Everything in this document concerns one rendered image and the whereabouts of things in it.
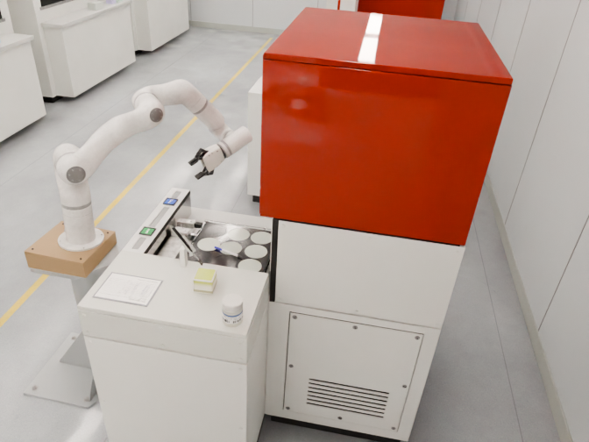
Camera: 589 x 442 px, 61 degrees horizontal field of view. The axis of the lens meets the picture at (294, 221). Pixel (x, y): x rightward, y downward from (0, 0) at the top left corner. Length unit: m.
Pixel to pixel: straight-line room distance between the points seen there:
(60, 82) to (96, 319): 4.92
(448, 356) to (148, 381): 1.80
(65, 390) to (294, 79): 2.05
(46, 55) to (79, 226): 4.41
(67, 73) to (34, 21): 0.61
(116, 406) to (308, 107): 1.44
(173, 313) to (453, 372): 1.80
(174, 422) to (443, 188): 1.40
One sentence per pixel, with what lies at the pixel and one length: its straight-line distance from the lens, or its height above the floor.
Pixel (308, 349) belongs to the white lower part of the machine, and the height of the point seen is 0.58.
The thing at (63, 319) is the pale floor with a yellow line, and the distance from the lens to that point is 3.40.
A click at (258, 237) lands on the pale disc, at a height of 0.90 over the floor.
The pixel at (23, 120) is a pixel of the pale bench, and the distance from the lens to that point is 5.88.
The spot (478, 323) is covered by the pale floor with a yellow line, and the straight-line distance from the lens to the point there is 3.49.
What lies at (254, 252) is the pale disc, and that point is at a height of 0.90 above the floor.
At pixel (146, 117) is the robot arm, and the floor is 1.45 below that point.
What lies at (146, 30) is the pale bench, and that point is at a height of 0.38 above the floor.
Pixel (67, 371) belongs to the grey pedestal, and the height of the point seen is 0.01.
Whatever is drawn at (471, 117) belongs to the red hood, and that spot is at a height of 1.69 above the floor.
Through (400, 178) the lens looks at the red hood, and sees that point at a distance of 1.72.
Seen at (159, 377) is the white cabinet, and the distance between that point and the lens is 2.07.
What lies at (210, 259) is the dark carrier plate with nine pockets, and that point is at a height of 0.90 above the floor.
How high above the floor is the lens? 2.23
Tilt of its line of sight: 33 degrees down
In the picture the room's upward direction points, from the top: 4 degrees clockwise
